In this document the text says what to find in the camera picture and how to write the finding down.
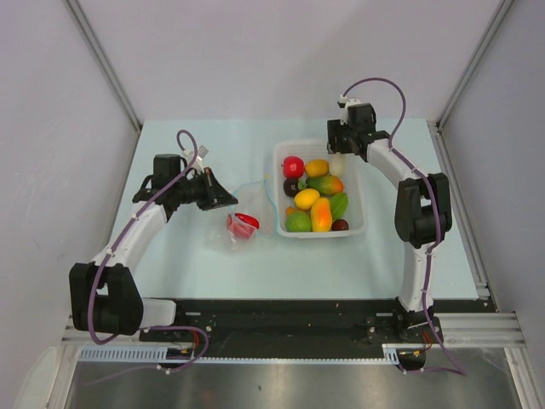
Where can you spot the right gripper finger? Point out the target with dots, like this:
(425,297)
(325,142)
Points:
(352,144)
(335,141)

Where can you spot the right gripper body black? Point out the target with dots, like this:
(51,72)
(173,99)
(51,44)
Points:
(348,131)

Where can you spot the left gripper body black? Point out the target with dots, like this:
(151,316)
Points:
(190,191)

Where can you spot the clear zip top bag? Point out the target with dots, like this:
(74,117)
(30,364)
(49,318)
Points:
(254,199)

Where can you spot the red bell pepper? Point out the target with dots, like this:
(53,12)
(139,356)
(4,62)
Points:
(242,226)

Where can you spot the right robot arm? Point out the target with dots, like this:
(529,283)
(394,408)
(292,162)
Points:
(422,214)

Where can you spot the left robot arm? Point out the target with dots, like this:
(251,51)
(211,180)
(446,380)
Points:
(104,295)

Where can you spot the orange yellow mango top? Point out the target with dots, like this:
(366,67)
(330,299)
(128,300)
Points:
(317,168)

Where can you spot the white radish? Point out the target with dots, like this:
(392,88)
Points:
(337,165)

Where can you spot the green orange mango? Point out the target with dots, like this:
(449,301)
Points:
(327,185)

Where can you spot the red apple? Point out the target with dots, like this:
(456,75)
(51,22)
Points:
(293,167)

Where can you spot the green leaf vegetable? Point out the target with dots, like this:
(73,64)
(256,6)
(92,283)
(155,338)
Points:
(338,205)

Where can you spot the dark purple mangosteen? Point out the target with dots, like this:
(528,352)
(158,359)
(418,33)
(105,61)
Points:
(291,187)

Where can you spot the yellow lemon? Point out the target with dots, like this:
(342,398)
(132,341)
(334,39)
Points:
(305,199)

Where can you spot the orange papaya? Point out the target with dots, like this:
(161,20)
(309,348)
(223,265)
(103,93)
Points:
(321,216)

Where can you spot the dark red plum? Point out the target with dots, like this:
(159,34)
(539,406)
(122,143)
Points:
(340,225)

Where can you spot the green lime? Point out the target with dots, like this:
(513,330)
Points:
(298,222)

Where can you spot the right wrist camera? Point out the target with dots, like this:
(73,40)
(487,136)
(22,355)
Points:
(344,103)

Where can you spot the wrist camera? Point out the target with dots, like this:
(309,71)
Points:
(344,103)
(195,160)

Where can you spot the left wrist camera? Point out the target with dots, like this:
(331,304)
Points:
(195,160)

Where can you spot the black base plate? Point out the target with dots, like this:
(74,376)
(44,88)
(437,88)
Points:
(338,328)

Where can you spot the left aluminium frame post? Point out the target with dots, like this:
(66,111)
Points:
(106,68)

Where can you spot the aluminium frame post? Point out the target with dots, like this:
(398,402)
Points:
(484,44)
(106,68)

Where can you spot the right aluminium frame post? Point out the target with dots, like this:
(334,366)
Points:
(484,44)

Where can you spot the white cable duct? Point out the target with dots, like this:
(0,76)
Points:
(177,355)

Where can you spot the aluminium front rail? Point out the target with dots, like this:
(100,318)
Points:
(460,330)

